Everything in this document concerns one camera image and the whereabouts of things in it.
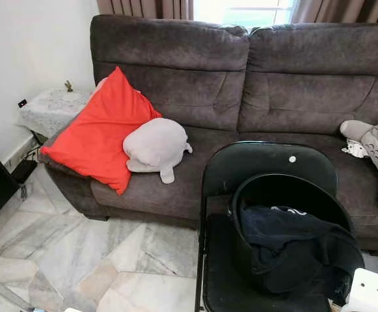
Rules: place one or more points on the red pillow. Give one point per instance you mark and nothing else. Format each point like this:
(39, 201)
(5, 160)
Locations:
(97, 136)

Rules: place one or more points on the grey seal plush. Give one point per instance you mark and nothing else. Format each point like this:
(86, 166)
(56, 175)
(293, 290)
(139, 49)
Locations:
(156, 146)

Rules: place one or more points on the side table with lace cloth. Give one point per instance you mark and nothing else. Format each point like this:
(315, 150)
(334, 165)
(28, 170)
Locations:
(45, 110)

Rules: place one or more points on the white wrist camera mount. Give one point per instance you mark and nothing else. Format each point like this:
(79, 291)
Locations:
(73, 310)
(369, 292)

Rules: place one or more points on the dark brown fabric sofa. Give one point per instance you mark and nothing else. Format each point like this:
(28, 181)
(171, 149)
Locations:
(306, 97)

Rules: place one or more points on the bright window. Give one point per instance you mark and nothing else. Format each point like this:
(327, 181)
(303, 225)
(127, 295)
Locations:
(244, 12)

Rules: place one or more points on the brown curtain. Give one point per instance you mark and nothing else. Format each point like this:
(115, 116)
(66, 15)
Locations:
(345, 10)
(143, 8)

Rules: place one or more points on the black round laundry basket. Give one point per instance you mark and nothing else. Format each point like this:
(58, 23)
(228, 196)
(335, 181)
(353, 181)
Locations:
(286, 188)

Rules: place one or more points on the navy blue garment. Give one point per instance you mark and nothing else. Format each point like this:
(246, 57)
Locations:
(280, 227)

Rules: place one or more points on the small brass figurine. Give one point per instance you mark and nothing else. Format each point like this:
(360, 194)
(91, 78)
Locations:
(68, 86)

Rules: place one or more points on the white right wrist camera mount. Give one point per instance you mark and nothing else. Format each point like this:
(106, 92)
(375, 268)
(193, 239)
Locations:
(369, 292)

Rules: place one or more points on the black shirt yellow-green logo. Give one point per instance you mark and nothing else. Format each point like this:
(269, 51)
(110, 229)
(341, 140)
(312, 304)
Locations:
(319, 266)

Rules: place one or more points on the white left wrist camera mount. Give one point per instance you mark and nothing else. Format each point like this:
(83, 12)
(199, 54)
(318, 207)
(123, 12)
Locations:
(73, 310)

